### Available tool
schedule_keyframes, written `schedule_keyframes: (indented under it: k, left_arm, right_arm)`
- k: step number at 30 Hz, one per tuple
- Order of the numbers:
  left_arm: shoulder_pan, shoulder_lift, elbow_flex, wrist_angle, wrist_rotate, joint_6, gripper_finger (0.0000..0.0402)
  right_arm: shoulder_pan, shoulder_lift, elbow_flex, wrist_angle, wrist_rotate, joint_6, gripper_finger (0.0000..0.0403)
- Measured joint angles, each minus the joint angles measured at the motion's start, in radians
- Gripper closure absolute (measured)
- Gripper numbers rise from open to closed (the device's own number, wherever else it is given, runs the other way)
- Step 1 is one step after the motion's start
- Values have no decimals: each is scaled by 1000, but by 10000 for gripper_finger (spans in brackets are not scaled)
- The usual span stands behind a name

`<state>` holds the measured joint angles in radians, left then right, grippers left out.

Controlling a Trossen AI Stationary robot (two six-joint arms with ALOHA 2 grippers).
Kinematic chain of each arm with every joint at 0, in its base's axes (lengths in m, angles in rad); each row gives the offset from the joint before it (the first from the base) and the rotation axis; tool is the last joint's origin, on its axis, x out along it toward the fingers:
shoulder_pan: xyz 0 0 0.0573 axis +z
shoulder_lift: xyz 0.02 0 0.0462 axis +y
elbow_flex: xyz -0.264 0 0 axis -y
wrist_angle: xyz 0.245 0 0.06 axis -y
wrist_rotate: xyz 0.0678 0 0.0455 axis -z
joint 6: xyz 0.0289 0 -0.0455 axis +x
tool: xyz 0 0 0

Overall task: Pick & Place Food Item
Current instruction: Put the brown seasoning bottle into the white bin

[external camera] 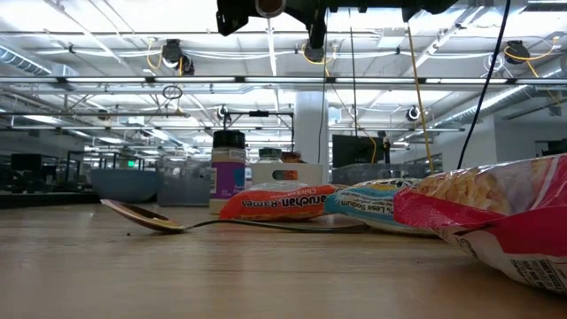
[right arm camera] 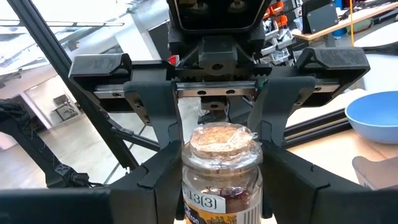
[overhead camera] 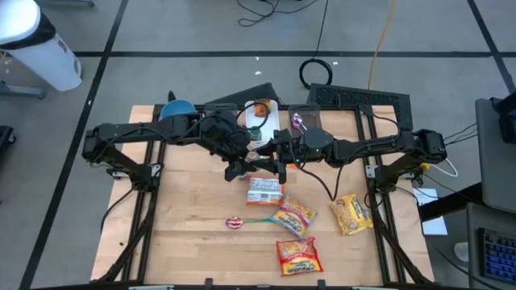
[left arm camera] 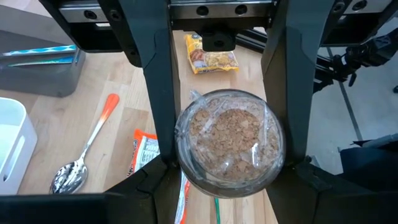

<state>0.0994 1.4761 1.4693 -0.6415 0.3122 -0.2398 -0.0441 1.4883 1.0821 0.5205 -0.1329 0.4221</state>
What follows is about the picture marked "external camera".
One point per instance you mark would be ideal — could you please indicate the dark background table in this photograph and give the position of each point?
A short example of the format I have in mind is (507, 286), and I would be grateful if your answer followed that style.
(44, 199)

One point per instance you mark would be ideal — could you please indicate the clear plastic bin right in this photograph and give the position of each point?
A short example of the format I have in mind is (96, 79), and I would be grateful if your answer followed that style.
(376, 173)

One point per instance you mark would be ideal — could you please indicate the blue-edged ramen packet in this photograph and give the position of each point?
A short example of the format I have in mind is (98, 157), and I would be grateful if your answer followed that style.
(367, 206)

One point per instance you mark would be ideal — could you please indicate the dark background monitor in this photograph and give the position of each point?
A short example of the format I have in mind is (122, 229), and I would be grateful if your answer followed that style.
(26, 164)

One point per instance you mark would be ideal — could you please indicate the black computer monitor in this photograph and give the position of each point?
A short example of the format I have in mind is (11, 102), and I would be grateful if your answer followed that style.
(354, 150)

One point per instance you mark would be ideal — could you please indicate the red ramen packet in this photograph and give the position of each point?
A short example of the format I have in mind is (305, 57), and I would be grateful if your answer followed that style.
(509, 230)

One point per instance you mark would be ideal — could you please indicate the white plastic bin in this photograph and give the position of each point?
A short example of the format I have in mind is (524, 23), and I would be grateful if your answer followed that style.
(310, 173)

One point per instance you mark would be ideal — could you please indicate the green-lid spice jar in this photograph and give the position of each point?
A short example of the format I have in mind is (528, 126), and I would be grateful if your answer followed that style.
(270, 155)

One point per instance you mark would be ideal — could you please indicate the silver ceiling duct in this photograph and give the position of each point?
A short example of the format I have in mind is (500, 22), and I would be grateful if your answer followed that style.
(491, 104)
(26, 62)

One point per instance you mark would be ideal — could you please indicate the black-lid spice bottle purple label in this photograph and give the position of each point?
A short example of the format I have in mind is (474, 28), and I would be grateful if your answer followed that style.
(228, 177)

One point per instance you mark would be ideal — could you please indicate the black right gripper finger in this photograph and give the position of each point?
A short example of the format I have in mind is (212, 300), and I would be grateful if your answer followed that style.
(230, 15)

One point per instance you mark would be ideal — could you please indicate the orange ramen packet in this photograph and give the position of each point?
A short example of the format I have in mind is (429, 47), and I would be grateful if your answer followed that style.
(283, 204)

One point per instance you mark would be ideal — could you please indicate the black overhead camera stand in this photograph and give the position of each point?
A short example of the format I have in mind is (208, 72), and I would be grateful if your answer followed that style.
(259, 114)

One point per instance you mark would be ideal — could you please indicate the long ceiling light bar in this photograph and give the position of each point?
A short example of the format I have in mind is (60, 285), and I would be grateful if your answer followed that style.
(199, 80)

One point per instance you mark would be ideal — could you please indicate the small beige-lid spice jar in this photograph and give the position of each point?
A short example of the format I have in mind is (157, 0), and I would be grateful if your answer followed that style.
(271, 6)

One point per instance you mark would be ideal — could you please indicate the iridescent spoon pink bowl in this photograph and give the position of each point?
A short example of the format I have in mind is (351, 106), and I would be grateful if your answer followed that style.
(146, 218)

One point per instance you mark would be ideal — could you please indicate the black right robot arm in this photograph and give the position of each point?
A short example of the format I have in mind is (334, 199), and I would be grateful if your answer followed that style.
(438, 4)

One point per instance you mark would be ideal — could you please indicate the blue bowl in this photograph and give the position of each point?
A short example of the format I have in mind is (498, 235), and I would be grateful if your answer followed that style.
(124, 186)

